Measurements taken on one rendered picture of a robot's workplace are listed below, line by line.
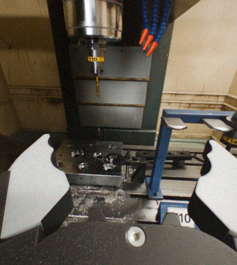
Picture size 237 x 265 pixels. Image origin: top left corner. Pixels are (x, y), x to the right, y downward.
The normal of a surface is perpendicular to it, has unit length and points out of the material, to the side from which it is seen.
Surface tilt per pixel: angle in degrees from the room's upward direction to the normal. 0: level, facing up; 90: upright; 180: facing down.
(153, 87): 90
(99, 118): 90
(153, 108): 90
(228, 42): 90
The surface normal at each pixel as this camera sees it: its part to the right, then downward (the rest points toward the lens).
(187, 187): 0.03, -0.88
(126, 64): -0.05, 0.48
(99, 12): 0.32, 0.46
